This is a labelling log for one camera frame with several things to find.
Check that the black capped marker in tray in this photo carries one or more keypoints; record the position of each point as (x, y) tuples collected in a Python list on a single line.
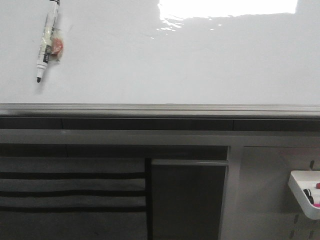
[(308, 194)]

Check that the white plastic marker tray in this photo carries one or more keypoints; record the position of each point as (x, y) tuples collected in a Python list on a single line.
[(306, 179)]

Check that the black whiteboard marker with tape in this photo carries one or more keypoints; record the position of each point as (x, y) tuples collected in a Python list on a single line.
[(46, 44)]

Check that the grey cloth with black stripes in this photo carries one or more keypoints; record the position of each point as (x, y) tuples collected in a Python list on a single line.
[(61, 198)]

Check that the dark cabinet panel with rail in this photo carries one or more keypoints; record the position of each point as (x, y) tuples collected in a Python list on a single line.
[(186, 200)]

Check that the white whiteboard with aluminium frame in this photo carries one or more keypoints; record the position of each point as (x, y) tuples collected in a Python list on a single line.
[(173, 58)]

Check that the white pegboard panel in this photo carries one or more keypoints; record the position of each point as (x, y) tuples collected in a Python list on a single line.
[(258, 203)]

